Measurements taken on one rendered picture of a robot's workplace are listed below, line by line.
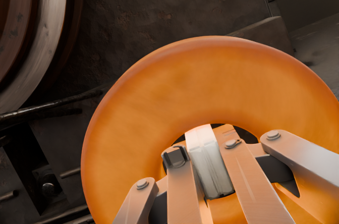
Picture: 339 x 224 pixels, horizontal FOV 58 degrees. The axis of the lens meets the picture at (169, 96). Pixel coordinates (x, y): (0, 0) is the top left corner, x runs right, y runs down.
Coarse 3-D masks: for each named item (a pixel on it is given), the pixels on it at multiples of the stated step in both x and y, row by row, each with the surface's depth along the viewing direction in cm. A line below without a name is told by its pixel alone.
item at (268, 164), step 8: (216, 128) 18; (224, 128) 17; (232, 128) 17; (216, 136) 17; (224, 136) 16; (232, 136) 16; (248, 144) 15; (256, 144) 14; (256, 152) 14; (264, 152) 13; (256, 160) 13; (264, 160) 13; (272, 160) 13; (264, 168) 13; (272, 168) 13; (280, 168) 13; (288, 168) 13; (272, 176) 13; (280, 176) 13; (288, 176) 13
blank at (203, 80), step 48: (192, 48) 15; (240, 48) 15; (144, 96) 16; (192, 96) 16; (240, 96) 16; (288, 96) 16; (96, 144) 17; (144, 144) 17; (336, 144) 17; (96, 192) 17
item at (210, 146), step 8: (200, 128) 17; (208, 128) 16; (200, 136) 16; (208, 136) 15; (208, 144) 15; (216, 144) 15; (208, 152) 15; (216, 152) 15; (208, 160) 15; (216, 160) 15; (216, 168) 15; (224, 168) 15; (216, 176) 15; (224, 176) 15; (224, 184) 15; (232, 184) 15; (224, 192) 15; (232, 192) 15
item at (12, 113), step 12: (72, 96) 44; (84, 96) 46; (24, 108) 37; (36, 108) 38; (48, 108) 40; (0, 120) 34; (12, 120) 36; (24, 120) 38; (36, 120) 41; (0, 144) 34
